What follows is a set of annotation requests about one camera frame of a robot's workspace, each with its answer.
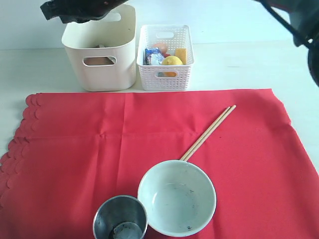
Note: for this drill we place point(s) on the white perforated plastic basket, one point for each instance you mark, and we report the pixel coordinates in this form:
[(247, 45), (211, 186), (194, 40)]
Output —
[(163, 77)]

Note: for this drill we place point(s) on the cream plastic bin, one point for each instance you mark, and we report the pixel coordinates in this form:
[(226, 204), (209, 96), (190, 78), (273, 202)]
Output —
[(115, 36)]

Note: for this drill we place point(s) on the stainless steel cup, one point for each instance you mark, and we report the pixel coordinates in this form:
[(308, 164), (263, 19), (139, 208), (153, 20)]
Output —
[(120, 217)]

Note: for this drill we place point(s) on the yellow cheese wedge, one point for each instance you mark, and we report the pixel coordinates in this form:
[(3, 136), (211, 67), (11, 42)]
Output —
[(181, 53)]

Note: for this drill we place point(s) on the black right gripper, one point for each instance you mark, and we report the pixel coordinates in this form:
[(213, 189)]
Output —
[(78, 11)]

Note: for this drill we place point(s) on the pale green bowl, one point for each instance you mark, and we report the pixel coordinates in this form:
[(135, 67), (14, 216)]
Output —
[(179, 198)]

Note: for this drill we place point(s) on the wooden chopstick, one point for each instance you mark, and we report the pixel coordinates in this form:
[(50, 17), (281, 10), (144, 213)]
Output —
[(232, 108), (183, 158)]

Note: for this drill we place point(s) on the right wooden chopstick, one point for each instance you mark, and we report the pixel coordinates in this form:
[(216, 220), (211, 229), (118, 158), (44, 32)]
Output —
[(232, 108)]

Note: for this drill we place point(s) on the left wooden chopstick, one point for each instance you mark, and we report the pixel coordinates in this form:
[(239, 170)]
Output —
[(183, 158)]

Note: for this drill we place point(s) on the blue white milk carton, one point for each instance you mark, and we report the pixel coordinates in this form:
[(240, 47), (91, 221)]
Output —
[(153, 56)]

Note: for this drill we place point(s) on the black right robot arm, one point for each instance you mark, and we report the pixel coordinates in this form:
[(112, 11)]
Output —
[(299, 17)]

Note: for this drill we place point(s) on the yellow lemon with sticker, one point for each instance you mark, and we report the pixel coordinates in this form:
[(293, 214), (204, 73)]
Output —
[(171, 60)]

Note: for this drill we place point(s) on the red scalloped cloth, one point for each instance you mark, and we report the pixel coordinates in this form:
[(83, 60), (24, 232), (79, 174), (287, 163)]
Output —
[(73, 151)]

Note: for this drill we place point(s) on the brown egg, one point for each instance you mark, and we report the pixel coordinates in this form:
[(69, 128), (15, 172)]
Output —
[(161, 46)]

